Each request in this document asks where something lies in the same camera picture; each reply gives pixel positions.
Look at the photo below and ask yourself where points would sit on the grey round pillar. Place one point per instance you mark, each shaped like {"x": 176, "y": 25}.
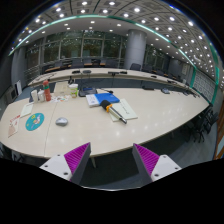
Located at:
{"x": 135, "y": 48}

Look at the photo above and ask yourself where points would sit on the white green paper cup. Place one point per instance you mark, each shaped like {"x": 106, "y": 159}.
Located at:
{"x": 73, "y": 90}

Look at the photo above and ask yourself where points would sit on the white book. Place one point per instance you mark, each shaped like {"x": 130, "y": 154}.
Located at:
{"x": 92, "y": 100}

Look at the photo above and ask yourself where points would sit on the black office chair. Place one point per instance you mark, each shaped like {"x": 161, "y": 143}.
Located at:
{"x": 83, "y": 88}

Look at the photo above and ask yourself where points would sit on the red bottle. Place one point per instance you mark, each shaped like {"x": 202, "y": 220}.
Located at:
{"x": 46, "y": 90}

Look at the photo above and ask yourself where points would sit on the pale green paper sheet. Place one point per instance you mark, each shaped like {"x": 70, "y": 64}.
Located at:
{"x": 27, "y": 109}

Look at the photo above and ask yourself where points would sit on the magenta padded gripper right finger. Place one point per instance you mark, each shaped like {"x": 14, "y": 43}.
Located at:
{"x": 152, "y": 166}

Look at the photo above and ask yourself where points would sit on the blue folder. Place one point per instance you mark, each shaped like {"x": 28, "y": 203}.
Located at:
{"x": 107, "y": 96}

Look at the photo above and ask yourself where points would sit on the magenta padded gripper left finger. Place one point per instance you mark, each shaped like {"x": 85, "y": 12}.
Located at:
{"x": 69, "y": 166}

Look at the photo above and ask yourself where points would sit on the red white leaflet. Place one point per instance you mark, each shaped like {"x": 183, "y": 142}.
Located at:
{"x": 13, "y": 125}

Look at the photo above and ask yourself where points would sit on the colourful sticker sheet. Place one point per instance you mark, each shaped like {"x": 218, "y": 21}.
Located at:
{"x": 57, "y": 99}

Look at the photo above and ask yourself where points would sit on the pale green notebook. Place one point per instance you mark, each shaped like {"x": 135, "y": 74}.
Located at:
{"x": 125, "y": 109}

